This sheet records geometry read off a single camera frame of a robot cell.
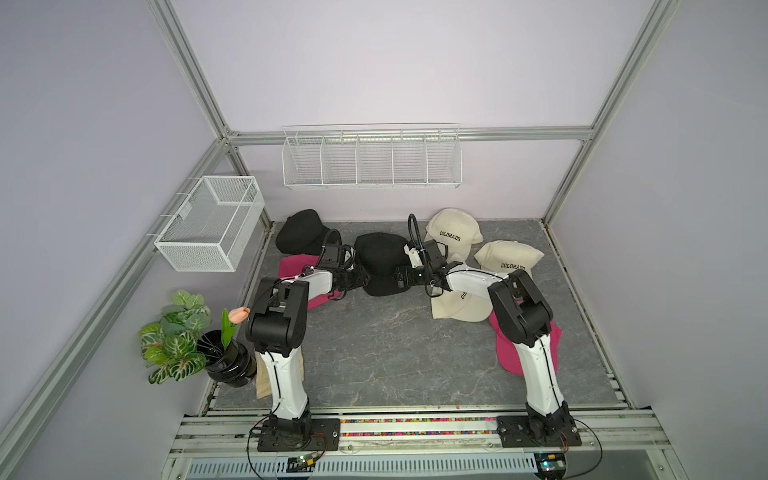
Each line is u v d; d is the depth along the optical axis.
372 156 0.99
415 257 0.87
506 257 1.02
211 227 0.83
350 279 0.91
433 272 0.81
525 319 0.57
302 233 1.11
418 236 0.83
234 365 0.76
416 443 0.74
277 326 0.52
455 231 1.09
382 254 0.99
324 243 0.84
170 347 0.62
